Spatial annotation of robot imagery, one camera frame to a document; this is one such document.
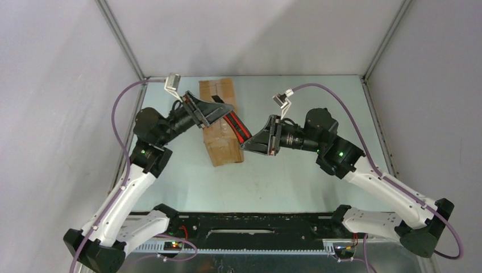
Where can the red black utility knife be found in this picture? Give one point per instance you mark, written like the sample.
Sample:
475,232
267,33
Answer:
236,125

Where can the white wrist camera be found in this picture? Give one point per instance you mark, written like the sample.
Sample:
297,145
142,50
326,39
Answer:
283,101
171,85

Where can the aluminium frame rail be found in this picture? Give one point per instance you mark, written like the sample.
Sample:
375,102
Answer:
120,37

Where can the left small circuit board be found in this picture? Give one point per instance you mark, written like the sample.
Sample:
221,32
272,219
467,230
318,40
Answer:
173,246

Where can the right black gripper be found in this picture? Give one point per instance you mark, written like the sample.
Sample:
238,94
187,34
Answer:
266,142

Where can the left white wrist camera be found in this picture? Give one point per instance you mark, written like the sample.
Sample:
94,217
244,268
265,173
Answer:
171,85

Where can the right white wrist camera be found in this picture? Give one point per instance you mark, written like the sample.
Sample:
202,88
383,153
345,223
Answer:
283,101

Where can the grey slotted cable duct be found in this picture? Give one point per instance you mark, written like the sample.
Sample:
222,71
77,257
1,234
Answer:
158,247

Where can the brown cardboard express box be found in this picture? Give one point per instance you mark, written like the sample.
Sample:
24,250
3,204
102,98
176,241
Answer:
221,142

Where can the right small circuit board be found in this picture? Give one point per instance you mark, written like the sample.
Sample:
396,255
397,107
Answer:
344,249

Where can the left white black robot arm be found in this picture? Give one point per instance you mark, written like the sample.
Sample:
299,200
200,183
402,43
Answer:
104,242

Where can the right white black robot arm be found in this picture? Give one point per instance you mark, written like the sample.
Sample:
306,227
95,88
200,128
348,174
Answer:
416,222

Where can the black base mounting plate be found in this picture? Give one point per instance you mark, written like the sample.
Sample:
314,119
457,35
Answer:
259,231

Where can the small circuit board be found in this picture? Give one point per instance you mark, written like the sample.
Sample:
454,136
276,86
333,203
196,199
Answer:
173,246
344,249

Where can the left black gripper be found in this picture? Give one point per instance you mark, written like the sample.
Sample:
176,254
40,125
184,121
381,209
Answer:
207,112

